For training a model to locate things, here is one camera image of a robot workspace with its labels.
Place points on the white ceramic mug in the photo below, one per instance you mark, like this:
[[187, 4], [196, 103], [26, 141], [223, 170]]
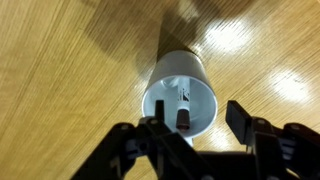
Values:
[[190, 104]]

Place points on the white marker with dark cap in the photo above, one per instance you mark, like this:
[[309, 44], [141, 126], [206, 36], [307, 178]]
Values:
[[183, 104]]

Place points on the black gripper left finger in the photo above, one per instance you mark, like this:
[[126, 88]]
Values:
[[172, 157]]

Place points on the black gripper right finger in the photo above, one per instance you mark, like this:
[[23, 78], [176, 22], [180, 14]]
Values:
[[292, 152]]

